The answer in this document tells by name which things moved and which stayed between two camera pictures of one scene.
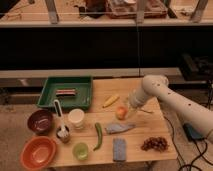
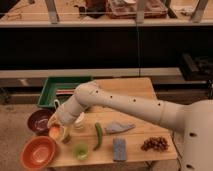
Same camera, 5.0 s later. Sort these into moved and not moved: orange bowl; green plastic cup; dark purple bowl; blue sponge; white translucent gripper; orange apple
Moved: white translucent gripper; orange apple
Not moved: orange bowl; blue sponge; dark purple bowl; green plastic cup
